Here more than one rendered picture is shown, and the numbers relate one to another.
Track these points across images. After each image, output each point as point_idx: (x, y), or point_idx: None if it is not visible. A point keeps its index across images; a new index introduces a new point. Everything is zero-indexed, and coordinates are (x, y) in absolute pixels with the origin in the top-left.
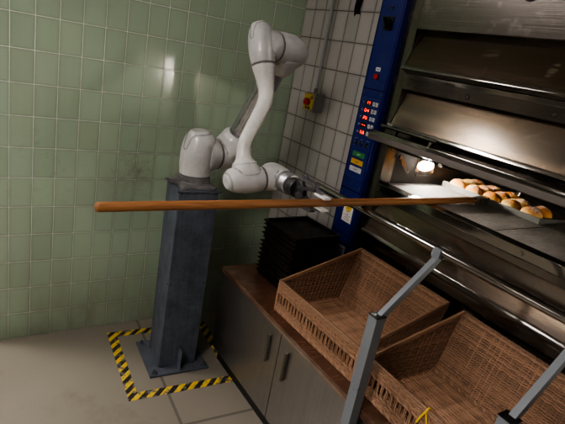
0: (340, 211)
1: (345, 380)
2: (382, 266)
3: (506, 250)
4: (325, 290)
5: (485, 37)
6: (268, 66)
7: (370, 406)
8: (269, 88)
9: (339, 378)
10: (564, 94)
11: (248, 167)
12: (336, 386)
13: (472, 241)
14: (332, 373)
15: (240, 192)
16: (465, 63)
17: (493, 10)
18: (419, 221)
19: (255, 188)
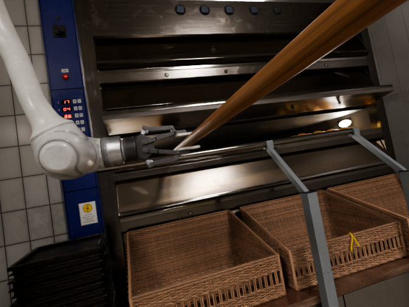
0: (76, 218)
1: (283, 298)
2: (160, 229)
3: (240, 154)
4: (115, 301)
5: (156, 39)
6: (3, 4)
7: (317, 287)
8: (17, 35)
9: (280, 301)
10: (232, 56)
11: (78, 128)
12: (293, 306)
13: (218, 162)
14: (275, 305)
15: (83, 170)
16: (154, 53)
17: (158, 20)
18: (167, 176)
19: (94, 160)
